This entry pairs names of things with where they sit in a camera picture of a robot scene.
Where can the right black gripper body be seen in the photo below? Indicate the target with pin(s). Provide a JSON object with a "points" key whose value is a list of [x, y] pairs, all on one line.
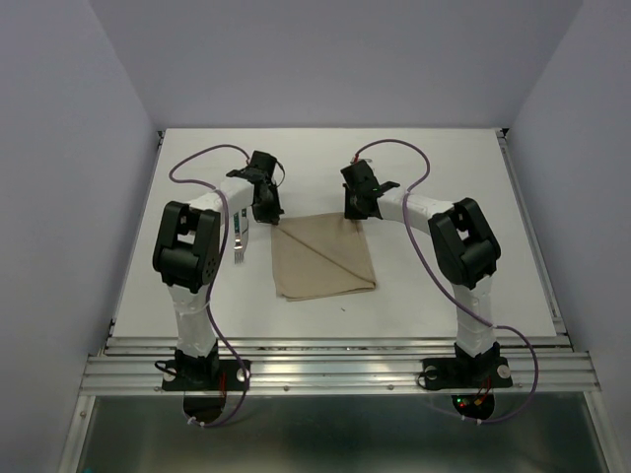
{"points": [[356, 196]]}

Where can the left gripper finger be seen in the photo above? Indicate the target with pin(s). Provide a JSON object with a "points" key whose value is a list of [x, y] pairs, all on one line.
{"points": [[263, 211], [275, 209]]}

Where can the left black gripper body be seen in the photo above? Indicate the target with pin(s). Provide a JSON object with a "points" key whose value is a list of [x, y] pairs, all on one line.
{"points": [[268, 198]]}

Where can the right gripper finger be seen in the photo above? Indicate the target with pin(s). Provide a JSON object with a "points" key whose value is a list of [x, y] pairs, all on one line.
{"points": [[349, 208], [367, 208]]}

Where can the silver knife teal handle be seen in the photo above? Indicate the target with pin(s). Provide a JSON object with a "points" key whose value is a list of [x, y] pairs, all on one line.
{"points": [[244, 228]]}

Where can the silver fork teal handle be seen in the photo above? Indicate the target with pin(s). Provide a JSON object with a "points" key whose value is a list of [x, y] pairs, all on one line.
{"points": [[239, 239]]}

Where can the beige cloth napkin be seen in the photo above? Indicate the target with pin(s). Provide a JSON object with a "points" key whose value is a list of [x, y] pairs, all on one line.
{"points": [[320, 256]]}

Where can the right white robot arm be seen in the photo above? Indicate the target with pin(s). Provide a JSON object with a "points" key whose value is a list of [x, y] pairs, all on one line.
{"points": [[466, 250]]}

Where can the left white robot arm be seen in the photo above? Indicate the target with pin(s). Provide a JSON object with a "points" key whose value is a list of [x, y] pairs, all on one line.
{"points": [[193, 236]]}

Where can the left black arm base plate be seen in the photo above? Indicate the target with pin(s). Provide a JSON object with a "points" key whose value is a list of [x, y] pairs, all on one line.
{"points": [[228, 377]]}

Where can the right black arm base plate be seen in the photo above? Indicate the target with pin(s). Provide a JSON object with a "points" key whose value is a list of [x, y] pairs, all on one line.
{"points": [[460, 374]]}

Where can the aluminium rail frame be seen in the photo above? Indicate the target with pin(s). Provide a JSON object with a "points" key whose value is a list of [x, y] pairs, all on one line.
{"points": [[334, 381]]}

